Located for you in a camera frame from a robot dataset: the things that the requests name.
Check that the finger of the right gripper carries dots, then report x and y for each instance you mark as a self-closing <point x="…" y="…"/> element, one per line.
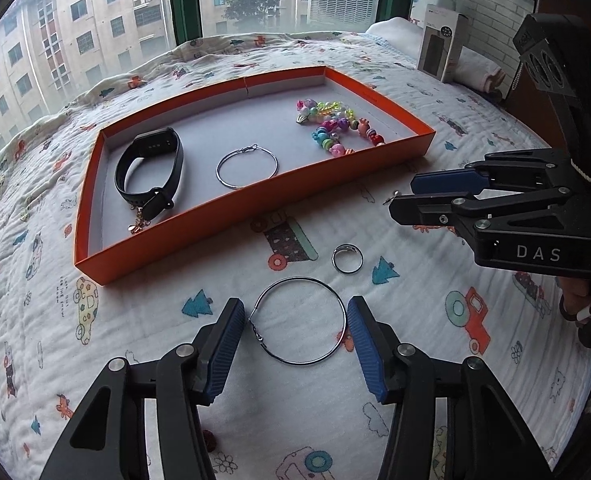
<point x="459" y="181"/>
<point x="432" y="210"/>

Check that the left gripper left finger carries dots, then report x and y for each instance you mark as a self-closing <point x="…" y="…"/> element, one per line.
<point x="105" y="437"/>

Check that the large silver hoop earring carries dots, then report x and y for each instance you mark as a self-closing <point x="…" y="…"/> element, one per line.
<point x="299" y="321"/>

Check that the small gold charm earring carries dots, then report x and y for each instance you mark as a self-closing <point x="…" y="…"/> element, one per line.
<point x="139" y="224"/>

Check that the black smart band watch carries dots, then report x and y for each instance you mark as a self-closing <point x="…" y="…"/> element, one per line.
<point x="149" y="172"/>

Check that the person right hand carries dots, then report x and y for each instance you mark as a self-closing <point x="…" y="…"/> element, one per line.
<point x="575" y="303"/>

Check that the small silver stud earring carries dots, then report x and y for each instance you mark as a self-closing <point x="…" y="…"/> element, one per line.
<point x="391" y="197"/>

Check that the white grey product box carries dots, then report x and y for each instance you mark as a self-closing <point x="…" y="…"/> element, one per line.
<point x="442" y="41"/>

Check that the orange shallow tray box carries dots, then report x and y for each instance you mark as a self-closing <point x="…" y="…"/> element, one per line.
<point x="213" y="121"/>

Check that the cartoon print bed quilt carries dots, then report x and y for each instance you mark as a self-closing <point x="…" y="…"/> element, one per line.
<point x="295" y="390"/>

